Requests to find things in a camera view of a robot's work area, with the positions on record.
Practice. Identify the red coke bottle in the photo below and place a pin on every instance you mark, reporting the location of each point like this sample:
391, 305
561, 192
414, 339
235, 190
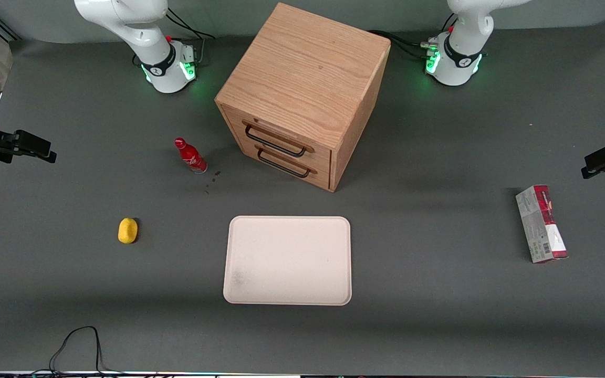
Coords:
191, 156

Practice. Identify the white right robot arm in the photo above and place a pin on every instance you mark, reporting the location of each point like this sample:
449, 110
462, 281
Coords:
124, 21

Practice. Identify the beige plastic tray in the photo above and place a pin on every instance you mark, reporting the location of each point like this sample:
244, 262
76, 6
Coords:
287, 260

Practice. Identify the red and grey carton box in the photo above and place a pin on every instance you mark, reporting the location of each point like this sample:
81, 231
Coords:
541, 226

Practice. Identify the yellow lemon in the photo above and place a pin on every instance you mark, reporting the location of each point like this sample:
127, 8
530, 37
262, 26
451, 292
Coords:
127, 231

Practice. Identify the wooden drawer cabinet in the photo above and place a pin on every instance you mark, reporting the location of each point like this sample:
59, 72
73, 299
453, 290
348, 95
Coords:
308, 68

